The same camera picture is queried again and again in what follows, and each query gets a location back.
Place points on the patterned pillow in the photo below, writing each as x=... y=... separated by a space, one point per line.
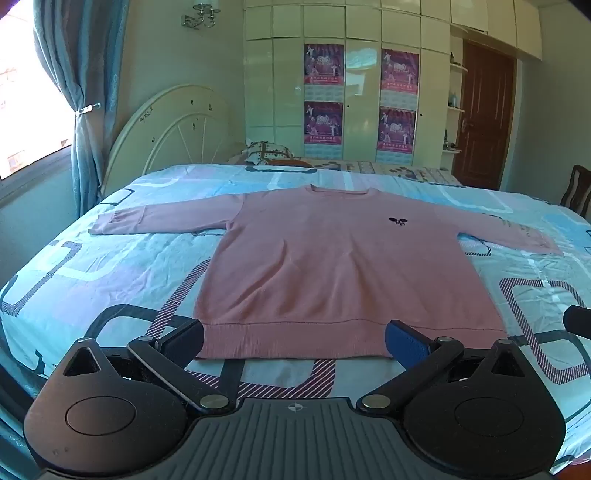
x=268 y=152

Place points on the dark wooden chair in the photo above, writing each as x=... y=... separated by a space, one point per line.
x=577 y=189

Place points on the cream round headboard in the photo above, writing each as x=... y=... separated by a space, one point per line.
x=175 y=129

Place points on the pink wall poster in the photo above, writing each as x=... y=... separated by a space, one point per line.
x=324 y=64
x=396 y=129
x=323 y=122
x=400 y=69

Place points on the patterned quilt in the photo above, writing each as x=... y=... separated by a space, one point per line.
x=383 y=170

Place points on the silver wall lamp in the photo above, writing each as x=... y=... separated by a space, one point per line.
x=203 y=14

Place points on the window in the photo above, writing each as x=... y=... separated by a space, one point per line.
x=23 y=92

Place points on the orange cushion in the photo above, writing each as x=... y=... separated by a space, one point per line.
x=291 y=162

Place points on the cream corner shelf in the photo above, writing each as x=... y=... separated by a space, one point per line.
x=457 y=69

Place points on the curtain tieback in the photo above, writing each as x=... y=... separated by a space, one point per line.
x=87 y=109

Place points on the brown wooden door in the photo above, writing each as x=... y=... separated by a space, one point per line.
x=485 y=115

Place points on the pink sweater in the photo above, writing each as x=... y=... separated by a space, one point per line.
x=332 y=267

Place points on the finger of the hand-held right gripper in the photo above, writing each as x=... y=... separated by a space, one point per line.
x=579 y=318

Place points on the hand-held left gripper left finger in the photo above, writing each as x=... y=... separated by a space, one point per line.
x=185 y=340

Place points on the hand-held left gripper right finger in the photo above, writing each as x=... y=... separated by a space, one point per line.
x=406 y=344

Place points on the blue curtain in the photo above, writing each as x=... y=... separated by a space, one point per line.
x=92 y=69

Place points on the blue patterned bed sheet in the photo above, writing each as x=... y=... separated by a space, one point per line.
x=92 y=277

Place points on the cream wardrobe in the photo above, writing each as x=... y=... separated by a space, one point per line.
x=364 y=101

